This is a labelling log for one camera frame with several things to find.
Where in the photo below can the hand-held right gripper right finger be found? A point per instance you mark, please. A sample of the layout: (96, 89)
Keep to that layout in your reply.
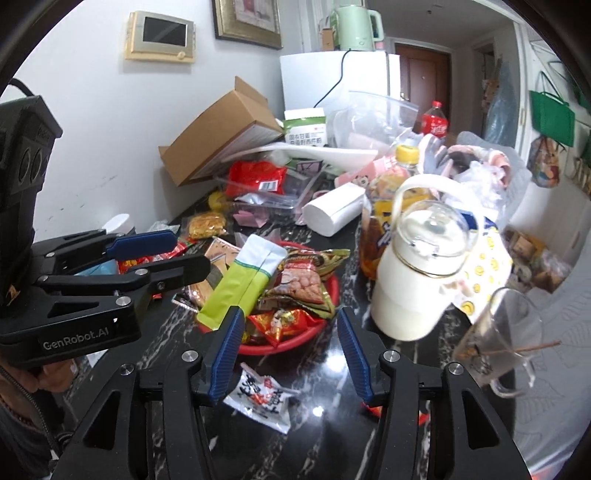
(355, 355)

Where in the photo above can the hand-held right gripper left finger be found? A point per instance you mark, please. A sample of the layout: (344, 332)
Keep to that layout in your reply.
(226, 355)

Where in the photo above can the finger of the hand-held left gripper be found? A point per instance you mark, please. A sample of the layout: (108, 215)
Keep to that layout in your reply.
(175, 272)
(143, 243)

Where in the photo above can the white black snack packet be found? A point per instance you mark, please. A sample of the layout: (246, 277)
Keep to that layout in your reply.
(261, 397)

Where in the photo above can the red plastic basket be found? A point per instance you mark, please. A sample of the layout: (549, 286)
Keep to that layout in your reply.
(295, 344)

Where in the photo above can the lime green packet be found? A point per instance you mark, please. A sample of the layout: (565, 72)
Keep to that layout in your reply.
(235, 286)

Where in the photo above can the red cartoon packet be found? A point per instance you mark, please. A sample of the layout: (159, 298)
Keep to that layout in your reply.
(281, 323)

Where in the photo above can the nuts snack packet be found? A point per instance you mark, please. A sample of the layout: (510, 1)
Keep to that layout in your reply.
(300, 281)

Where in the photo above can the person's left forearm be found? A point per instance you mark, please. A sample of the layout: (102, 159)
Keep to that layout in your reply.
(14, 420)

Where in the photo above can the person's left hand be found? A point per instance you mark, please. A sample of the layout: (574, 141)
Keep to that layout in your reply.
(51, 377)

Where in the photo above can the red gold packet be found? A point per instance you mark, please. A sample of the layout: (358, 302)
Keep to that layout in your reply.
(130, 264)

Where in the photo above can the long red packet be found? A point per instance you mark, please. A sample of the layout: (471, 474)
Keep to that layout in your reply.
(182, 248)

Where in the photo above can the blue can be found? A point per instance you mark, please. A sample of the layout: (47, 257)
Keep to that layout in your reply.
(117, 224)

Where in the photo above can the brown biscuit packet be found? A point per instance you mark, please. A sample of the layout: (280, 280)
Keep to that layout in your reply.
(214, 263)

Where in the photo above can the light blue container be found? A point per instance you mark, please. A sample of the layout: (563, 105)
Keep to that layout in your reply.
(99, 268)

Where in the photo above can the yellow corn snack bag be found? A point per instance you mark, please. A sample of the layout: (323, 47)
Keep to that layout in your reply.
(205, 226)

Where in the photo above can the small red packet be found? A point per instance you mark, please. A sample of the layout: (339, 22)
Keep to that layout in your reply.
(369, 409)

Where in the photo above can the yellow lemon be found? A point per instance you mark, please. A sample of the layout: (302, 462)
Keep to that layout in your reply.
(216, 201)

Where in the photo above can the pink packet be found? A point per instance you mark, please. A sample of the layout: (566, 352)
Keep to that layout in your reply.
(249, 217)

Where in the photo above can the clear plastic tray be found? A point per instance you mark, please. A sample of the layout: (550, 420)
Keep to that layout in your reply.
(272, 199)

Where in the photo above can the red snack bag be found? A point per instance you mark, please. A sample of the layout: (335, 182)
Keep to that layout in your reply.
(256, 177)

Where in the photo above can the cardboard box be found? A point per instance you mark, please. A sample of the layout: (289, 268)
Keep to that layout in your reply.
(217, 134)

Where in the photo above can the cartoon glass mug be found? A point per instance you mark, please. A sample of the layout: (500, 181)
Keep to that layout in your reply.
(498, 341)

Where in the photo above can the white tissue roll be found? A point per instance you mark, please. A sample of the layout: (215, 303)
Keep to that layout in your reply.
(337, 207)

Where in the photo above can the orange drink bottle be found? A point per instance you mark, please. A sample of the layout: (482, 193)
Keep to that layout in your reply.
(383, 203)

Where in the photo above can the smiley print cloth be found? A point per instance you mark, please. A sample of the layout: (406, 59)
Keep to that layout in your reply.
(489, 267)

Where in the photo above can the pink panda cup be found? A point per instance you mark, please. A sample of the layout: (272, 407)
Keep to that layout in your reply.
(355, 175)

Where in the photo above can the white paper sheet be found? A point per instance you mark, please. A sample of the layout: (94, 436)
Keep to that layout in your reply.
(318, 158)

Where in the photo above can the white green box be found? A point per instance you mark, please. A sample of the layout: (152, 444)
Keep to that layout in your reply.
(304, 129)

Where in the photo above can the white plastic bag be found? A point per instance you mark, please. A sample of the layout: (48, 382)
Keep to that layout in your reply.
(485, 184)

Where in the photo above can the grey glove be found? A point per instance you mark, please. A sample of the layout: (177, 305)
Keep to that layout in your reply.
(434, 152)

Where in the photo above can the clear plastic container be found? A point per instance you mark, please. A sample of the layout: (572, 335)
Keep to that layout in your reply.
(374, 120)

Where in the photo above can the framed picture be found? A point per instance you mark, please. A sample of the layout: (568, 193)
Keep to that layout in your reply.
(247, 21)

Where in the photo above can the cola bottle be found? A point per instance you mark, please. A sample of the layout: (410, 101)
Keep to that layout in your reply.
(436, 121)

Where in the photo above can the white fridge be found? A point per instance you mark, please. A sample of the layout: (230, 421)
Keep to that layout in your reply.
(341, 78)

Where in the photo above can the colourful hanging bag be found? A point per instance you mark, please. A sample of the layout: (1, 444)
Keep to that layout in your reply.
(545, 161)

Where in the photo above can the brown wooden door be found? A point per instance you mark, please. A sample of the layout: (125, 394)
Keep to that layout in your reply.
(422, 69)

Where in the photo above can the green electric kettle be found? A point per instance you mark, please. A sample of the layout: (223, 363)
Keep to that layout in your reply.
(353, 27)

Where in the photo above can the green tote bag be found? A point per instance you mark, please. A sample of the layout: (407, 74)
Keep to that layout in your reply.
(551, 110)

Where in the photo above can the beige wall intercom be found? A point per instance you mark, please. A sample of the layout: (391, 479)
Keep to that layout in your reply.
(159, 36)

